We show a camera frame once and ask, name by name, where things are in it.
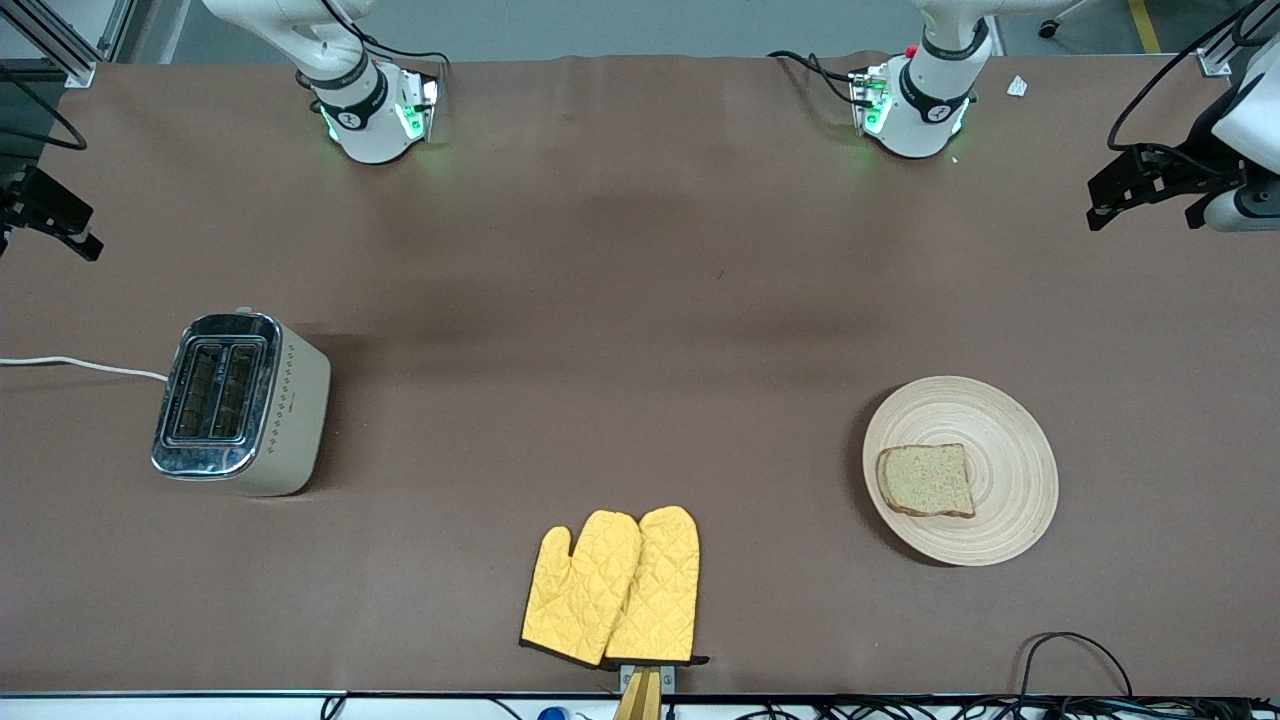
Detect brown bread slice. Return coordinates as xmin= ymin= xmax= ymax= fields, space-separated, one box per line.
xmin=876 ymin=443 xmax=977 ymax=519

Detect yellow quilted oven mitt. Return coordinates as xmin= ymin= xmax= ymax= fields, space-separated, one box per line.
xmin=603 ymin=505 xmax=711 ymax=666
xmin=520 ymin=510 xmax=643 ymax=668

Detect white toaster power cord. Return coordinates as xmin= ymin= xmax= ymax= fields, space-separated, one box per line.
xmin=0 ymin=354 xmax=169 ymax=383

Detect black left arm base cable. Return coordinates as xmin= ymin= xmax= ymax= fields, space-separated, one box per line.
xmin=768 ymin=50 xmax=871 ymax=106

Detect black right arm base cable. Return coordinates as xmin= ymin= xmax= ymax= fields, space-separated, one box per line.
xmin=330 ymin=0 xmax=451 ymax=71

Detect brown table cloth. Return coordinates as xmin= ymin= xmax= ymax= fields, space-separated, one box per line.
xmin=0 ymin=50 xmax=1280 ymax=698

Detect beige chrome two-slot toaster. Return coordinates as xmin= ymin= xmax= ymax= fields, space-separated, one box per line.
xmin=150 ymin=308 xmax=333 ymax=498

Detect black arm base cable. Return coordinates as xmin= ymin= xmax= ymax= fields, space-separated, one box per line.
xmin=330 ymin=0 xmax=451 ymax=71
xmin=768 ymin=50 xmax=871 ymax=106

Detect looped black cable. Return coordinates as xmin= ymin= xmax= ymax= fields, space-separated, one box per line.
xmin=1018 ymin=632 xmax=1136 ymax=701

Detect round wooden plate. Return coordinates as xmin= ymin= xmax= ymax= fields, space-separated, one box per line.
xmin=862 ymin=375 xmax=1059 ymax=568

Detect tangled black cables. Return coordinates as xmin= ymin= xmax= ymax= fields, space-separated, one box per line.
xmin=740 ymin=695 xmax=1280 ymax=720

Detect aluminium frame profile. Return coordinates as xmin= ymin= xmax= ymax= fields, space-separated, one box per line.
xmin=1195 ymin=0 xmax=1280 ymax=79
xmin=0 ymin=0 xmax=136 ymax=89

